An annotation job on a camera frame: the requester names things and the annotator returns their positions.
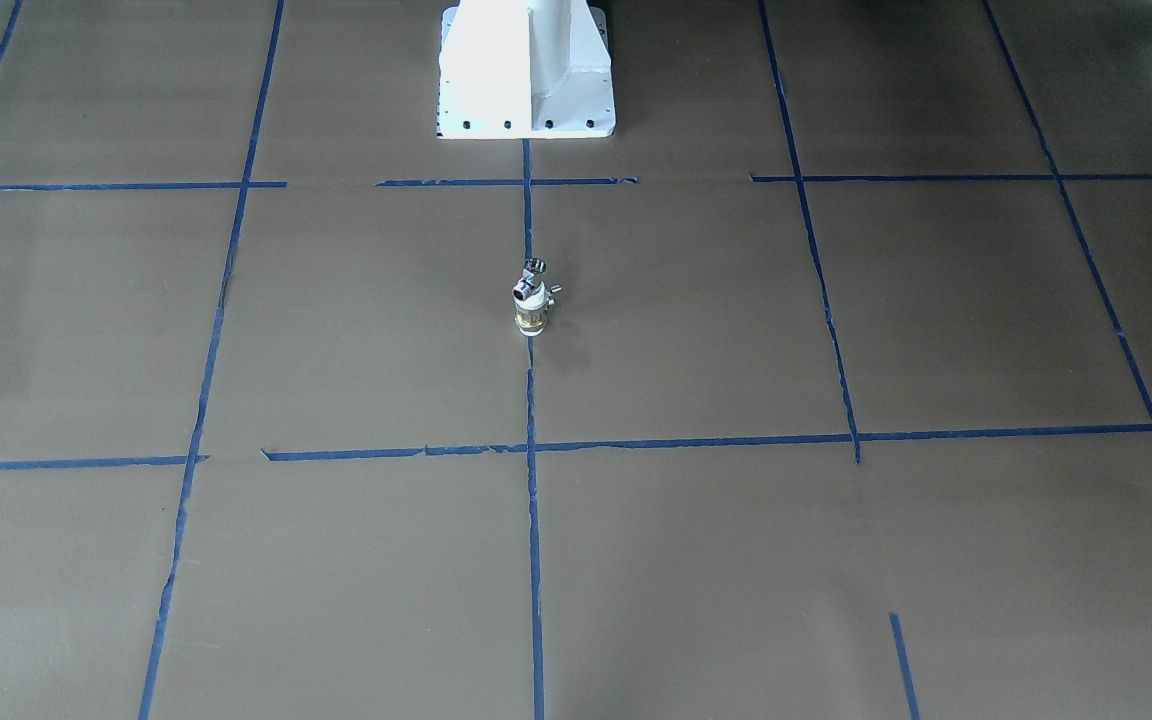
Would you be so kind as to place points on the chrome angle pipe fitting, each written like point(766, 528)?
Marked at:
point(531, 278)

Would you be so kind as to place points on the white brass PPR valve fitting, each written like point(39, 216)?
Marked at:
point(532, 305)

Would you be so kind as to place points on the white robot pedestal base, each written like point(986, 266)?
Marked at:
point(524, 69)

